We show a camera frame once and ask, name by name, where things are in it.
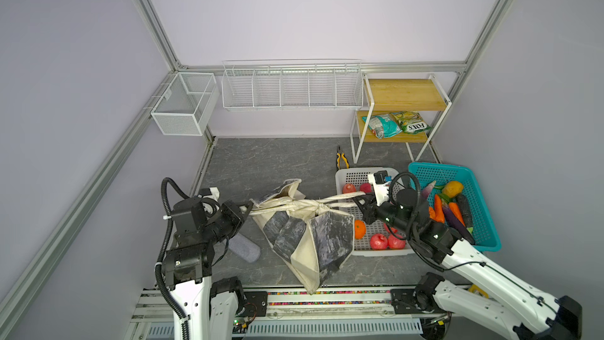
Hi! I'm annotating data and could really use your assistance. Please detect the cream canvas grocery bag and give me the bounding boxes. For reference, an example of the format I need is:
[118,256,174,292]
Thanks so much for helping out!
[250,179,363,294]

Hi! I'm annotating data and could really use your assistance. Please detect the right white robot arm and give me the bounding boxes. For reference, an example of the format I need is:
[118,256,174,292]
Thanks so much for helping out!
[353,193,583,339]

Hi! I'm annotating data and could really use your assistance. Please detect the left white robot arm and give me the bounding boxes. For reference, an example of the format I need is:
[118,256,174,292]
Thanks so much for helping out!
[154,177,253,339]

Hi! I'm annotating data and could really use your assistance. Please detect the teal snack bag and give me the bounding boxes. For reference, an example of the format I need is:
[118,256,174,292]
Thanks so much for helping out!
[362,113,402,139]

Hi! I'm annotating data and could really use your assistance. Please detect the green Fox's candy bag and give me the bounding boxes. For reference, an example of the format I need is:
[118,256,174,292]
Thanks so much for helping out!
[392,111,432,135]

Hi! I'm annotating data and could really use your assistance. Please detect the light purple eggplant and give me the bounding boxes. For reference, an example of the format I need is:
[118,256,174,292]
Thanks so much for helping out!
[421,180,437,200]

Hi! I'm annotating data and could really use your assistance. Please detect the red apple front right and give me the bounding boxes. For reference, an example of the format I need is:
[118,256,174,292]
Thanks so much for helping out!
[388,235,407,250]

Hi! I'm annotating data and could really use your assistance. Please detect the red apple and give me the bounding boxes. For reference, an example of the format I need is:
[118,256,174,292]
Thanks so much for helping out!
[388,235,407,250]
[360,183,373,194]
[342,184,357,194]

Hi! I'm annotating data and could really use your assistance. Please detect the white plastic fruit basket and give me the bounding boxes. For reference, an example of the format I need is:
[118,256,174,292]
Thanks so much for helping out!
[335,167,414,258]

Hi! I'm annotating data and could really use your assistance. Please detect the grey cloth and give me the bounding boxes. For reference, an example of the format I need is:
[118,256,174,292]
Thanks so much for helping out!
[228,233,261,263]

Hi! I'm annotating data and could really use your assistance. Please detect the red apple back middle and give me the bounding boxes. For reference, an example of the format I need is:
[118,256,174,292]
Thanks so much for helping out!
[360,183,373,194]

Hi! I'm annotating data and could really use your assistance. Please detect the dark purple eggplant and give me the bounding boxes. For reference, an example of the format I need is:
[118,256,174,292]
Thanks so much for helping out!
[442,206,476,245]

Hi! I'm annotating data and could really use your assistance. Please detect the orange carrot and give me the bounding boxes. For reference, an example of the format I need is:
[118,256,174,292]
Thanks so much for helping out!
[448,202,466,226]

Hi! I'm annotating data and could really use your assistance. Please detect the orange tangerine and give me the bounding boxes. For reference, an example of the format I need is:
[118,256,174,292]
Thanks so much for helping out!
[354,220,366,239]

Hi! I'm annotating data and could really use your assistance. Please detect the yellow lemon in teal basket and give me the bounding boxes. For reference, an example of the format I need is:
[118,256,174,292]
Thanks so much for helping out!
[441,181,464,198]

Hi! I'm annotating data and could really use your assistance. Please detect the dark cucumber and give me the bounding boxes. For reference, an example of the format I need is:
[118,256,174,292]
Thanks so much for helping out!
[456,194,473,229]

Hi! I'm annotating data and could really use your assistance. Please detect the red apple back left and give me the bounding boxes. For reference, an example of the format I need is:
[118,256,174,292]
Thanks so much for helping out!
[342,184,357,194]

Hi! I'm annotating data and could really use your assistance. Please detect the teal plastic vegetable basket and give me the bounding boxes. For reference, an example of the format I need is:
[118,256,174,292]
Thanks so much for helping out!
[408,162,501,252]

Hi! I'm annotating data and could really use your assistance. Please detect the white wooden two-tier shelf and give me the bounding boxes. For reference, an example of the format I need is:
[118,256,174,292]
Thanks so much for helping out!
[350,73,452,163]

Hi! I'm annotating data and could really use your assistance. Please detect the yellow tape measure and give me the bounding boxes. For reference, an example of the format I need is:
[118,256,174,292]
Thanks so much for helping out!
[468,284,489,299]

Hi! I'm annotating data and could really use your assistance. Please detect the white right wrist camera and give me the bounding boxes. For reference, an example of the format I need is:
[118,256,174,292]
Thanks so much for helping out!
[367,170,393,206]

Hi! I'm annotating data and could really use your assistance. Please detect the yellow handled pliers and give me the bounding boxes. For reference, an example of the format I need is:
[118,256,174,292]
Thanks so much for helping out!
[336,146,350,170]

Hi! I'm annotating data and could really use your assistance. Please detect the small white wire basket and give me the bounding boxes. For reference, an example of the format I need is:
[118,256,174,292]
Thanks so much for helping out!
[151,72,219,136]

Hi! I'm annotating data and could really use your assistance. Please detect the long white wire basket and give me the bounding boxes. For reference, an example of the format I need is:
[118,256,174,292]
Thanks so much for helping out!
[222,59,364,110]

